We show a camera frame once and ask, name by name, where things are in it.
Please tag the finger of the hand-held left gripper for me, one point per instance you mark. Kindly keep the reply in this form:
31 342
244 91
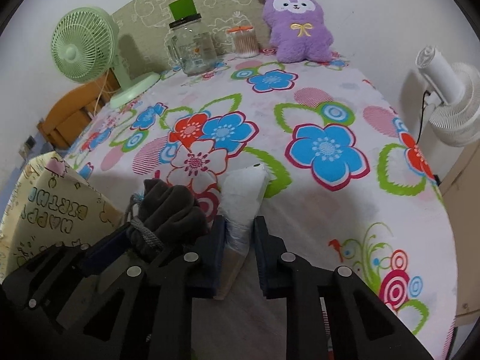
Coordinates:
88 300
107 251

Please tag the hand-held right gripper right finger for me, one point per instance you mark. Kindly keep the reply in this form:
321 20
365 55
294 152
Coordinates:
262 258

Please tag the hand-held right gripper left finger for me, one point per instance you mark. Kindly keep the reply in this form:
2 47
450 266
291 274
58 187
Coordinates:
220 258

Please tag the white tissue packet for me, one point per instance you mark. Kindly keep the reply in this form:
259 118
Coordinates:
243 191

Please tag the green cartoon print fabric box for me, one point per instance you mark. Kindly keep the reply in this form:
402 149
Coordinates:
56 202

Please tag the floral tablecloth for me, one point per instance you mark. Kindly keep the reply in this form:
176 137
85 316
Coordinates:
337 202

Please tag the wooden bed headboard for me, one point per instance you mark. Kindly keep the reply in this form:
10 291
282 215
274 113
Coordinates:
67 116

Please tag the beige cabinet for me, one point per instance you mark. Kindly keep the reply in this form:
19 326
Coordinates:
465 232

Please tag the green desk fan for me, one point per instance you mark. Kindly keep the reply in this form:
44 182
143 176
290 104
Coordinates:
80 45

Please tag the glass jar mug black lid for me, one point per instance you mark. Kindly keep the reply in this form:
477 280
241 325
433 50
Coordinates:
193 52

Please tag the cotton swab container orange lid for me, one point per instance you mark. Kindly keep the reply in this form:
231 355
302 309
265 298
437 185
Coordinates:
245 43

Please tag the purple plush bunny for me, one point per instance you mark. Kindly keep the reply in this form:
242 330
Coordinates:
300 33

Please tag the green cartoon print board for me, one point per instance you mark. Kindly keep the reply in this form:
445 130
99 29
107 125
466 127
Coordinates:
142 15

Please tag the white standing fan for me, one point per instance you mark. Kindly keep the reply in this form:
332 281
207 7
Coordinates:
453 93

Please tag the green plastic cup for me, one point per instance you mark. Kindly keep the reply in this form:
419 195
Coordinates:
182 7

